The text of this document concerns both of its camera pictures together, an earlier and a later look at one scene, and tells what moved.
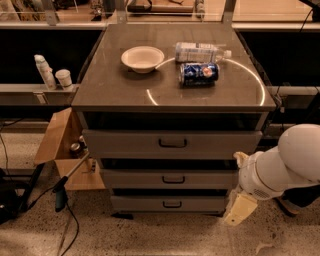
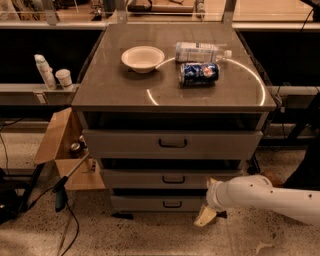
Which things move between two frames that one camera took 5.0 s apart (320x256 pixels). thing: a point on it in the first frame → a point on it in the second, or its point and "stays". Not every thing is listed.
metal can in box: x=74 y=149 stays
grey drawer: x=169 y=179 stays
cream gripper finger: x=242 y=159 → x=212 y=181
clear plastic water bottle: x=199 y=52 stays
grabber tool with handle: x=60 y=189 stays
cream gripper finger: x=240 y=206 → x=205 y=216
